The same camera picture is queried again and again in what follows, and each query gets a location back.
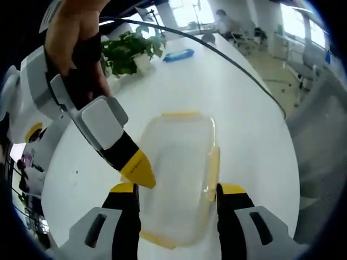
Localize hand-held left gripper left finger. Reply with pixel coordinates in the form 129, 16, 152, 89
55, 181, 142, 260

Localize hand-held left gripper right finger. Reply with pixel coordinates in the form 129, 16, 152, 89
216, 183, 310, 260

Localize clear plastic box yellow buckle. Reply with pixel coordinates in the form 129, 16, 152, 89
119, 109, 222, 250

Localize person's right hand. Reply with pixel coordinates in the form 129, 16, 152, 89
44, 0, 112, 98

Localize white paper cup pot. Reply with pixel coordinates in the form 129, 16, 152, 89
133, 53, 150, 73

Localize green potted plant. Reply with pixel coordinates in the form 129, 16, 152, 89
100, 25, 166, 76

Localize blue wet wipes pack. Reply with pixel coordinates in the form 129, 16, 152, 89
162, 48, 195, 63

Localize black tripod stand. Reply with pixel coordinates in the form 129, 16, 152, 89
135, 6, 166, 36

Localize grey office chair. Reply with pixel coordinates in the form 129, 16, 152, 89
294, 50, 319, 93

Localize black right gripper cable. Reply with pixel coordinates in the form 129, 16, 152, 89
100, 17, 287, 120

